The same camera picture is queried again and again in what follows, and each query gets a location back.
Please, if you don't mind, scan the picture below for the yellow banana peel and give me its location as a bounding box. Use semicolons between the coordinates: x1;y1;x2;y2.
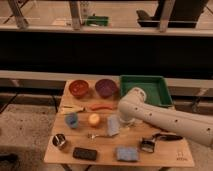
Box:
60;106;85;114

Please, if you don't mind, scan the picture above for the small metal cup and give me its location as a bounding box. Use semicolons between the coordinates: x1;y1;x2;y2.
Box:
52;134;66;150

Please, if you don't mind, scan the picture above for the green plastic tray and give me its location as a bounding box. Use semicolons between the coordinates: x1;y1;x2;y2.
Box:
120;75;173;108

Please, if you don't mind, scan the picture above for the black rectangular block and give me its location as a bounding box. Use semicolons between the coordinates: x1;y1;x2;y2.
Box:
73;147;97;161

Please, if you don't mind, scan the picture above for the red chili pepper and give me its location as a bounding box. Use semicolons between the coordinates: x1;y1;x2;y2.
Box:
89;104;116;111

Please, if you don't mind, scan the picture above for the metal fork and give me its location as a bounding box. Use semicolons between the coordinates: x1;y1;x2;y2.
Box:
87;134;109;139

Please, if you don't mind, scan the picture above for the wooden folding table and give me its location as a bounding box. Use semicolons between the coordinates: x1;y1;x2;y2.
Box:
44;80;194;167

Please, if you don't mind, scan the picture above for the grey-blue towel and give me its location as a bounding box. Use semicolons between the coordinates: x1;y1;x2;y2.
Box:
107;115;120;136

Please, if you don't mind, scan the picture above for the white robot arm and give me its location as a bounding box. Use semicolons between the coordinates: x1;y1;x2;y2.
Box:
118;87;213;149

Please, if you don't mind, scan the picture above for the metal square container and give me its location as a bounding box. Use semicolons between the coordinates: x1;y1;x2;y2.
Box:
140;138;155;153

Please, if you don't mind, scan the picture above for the blue sponge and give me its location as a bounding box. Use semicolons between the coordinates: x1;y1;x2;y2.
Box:
116;147;139;162

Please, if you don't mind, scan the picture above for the black handled tool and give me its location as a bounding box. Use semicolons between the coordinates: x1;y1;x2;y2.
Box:
153;133;183;141

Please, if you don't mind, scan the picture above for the orange bowl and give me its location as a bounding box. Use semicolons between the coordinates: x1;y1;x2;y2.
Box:
69;80;89;98

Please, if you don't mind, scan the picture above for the yellow round fruit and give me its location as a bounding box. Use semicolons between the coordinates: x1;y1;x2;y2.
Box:
88;113;100;127

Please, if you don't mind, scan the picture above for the green box in background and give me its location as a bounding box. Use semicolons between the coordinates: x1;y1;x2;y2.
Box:
86;15;109;26

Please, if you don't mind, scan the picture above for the purple bowl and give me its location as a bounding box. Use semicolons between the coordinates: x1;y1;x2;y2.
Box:
95;79;118;98

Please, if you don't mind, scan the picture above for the blue cup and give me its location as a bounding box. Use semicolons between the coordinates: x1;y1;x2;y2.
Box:
65;113;78;129

